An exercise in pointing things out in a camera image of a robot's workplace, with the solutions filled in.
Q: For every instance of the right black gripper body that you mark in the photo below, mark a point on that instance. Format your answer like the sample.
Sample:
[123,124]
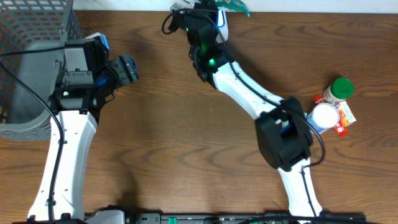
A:
[213,21]

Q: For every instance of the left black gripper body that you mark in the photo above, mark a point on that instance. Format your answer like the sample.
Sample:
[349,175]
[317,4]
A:
[124,73]

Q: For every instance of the green white glove package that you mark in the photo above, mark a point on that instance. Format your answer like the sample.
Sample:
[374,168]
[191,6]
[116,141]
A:
[233,5]

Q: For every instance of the red coffee stick sachet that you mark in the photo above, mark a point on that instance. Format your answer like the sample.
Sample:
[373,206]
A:
[339,128]

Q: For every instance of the blue white yogurt cup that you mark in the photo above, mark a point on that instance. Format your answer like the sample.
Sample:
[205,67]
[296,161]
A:
[323,117]

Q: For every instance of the green lid jar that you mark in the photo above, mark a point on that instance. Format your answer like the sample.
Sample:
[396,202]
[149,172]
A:
[340,90]

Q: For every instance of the small orange box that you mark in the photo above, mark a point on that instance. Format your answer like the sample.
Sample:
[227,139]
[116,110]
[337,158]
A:
[346,115]

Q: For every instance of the white teal wipes packet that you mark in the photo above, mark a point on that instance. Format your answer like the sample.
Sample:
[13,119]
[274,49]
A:
[285,123]

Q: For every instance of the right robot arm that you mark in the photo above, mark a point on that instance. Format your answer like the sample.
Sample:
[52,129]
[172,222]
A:
[283,135]

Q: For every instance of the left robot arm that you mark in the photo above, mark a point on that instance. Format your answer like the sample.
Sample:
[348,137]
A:
[72,82]

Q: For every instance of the white barcode scanner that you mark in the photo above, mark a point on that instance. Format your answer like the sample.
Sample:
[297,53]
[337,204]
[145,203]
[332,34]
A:
[222,25]

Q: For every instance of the grey plastic mesh basket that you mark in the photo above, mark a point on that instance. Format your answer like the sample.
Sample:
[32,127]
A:
[32,35]

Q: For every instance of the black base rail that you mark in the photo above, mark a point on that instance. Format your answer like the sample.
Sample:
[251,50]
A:
[119,216]

